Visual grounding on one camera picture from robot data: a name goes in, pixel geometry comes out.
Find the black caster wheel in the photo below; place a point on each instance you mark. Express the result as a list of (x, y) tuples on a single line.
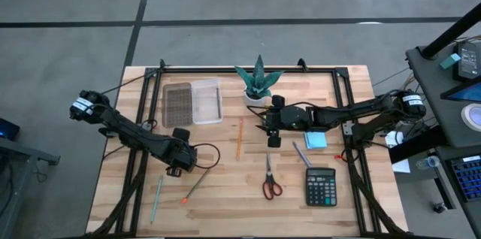
[(438, 207)]

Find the pale teal pencil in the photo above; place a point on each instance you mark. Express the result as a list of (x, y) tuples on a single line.
[(156, 199)]

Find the black side desk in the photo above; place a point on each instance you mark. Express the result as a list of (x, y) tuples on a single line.
[(432, 96)]

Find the white paper sheet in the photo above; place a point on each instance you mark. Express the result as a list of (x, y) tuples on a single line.
[(401, 166)]

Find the black slanted pole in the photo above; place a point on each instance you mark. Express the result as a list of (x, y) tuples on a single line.
[(451, 32)]

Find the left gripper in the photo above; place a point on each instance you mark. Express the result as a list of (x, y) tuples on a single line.
[(182, 154)]

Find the black power adapter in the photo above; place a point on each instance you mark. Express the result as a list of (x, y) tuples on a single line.
[(467, 60)]

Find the grey metal table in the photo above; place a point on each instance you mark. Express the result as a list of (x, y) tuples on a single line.
[(22, 156)]

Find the small red clip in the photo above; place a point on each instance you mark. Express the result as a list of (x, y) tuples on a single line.
[(340, 157)]

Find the artificial plant in white pot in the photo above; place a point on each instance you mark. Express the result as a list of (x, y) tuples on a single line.
[(258, 81)]

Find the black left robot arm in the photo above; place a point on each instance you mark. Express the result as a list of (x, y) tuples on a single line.
[(127, 134)]

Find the backlit keyboard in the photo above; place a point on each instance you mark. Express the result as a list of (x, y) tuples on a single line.
[(467, 177)]

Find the tablet with blue screen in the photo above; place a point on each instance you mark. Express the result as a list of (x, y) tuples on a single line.
[(466, 93)]

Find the grey keyboard desk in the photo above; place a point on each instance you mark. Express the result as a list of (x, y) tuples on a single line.
[(447, 190)]

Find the black desk calculator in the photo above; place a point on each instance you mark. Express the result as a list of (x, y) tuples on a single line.
[(321, 188)]

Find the brown pencil with orange eraser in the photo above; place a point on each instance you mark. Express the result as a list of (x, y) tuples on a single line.
[(197, 184)]

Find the blue grey pen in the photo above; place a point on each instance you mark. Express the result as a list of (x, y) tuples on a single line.
[(301, 154)]

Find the orange pencil with pink eraser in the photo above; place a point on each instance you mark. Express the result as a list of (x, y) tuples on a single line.
[(239, 139)]

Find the blue sticky note pad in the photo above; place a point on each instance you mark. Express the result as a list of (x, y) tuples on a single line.
[(315, 140)]

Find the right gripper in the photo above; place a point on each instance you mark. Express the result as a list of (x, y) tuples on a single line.
[(291, 118)]

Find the clear water bottle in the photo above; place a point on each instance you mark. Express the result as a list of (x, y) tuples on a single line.
[(428, 162)]

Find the clear plastic storage box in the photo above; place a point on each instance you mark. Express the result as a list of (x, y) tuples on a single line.
[(204, 101)]

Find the small teal box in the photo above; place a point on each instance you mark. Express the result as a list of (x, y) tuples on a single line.
[(450, 61)]

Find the dark device with blue light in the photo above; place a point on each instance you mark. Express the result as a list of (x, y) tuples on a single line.
[(8, 130)]

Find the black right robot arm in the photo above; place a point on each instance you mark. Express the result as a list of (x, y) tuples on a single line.
[(360, 113)]

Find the clear plastic box lid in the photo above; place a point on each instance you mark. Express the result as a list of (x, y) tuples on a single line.
[(177, 104)]

